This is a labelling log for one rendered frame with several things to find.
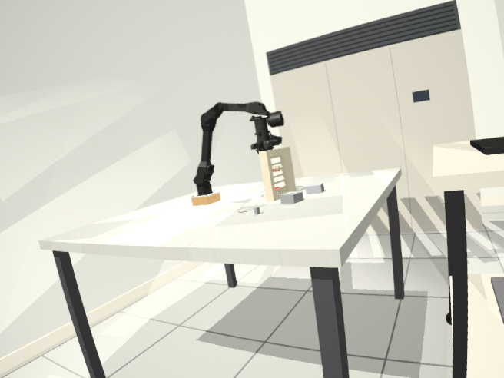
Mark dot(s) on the white flat square block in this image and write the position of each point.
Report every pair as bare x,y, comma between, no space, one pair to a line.
314,188

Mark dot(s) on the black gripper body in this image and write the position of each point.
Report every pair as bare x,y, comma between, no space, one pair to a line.
263,140

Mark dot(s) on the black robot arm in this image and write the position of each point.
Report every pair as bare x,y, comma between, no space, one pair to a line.
208,120

